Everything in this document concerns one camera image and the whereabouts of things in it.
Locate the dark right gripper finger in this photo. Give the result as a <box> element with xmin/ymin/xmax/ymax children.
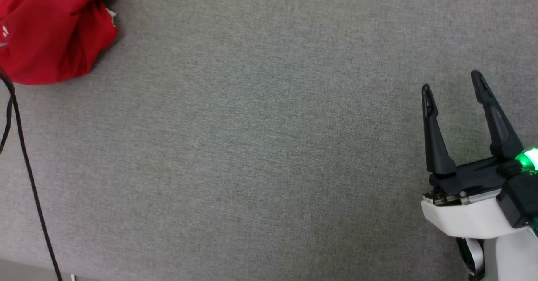
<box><xmin>422</xmin><ymin>83</ymin><xmax>457</xmax><ymax>177</ymax></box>
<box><xmin>470</xmin><ymin>69</ymin><xmax>525</xmax><ymax>161</ymax></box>

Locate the red white basketball jersey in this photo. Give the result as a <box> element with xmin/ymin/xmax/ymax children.
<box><xmin>0</xmin><ymin>0</ymin><xmax>124</xmax><ymax>85</ymax></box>

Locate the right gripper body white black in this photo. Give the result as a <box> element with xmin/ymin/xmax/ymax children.
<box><xmin>421</xmin><ymin>147</ymin><xmax>538</xmax><ymax>239</ymax></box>

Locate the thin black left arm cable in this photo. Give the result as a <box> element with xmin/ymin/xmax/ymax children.
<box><xmin>0</xmin><ymin>68</ymin><xmax>63</xmax><ymax>281</ymax></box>

